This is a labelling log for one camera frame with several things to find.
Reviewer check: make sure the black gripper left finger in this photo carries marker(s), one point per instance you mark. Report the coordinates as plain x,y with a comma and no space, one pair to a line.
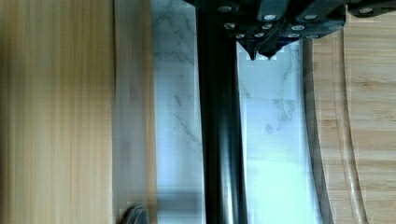
255,24

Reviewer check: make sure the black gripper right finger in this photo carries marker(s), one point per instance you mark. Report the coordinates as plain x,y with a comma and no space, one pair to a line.
290,20

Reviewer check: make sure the wooden drawer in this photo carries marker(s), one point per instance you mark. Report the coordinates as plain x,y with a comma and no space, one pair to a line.
77,113

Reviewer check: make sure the wooden cutting board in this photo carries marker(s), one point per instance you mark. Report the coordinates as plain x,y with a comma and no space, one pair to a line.
349,87

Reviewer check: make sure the black drawer handle bar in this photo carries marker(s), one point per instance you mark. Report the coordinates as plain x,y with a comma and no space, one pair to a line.
224,176

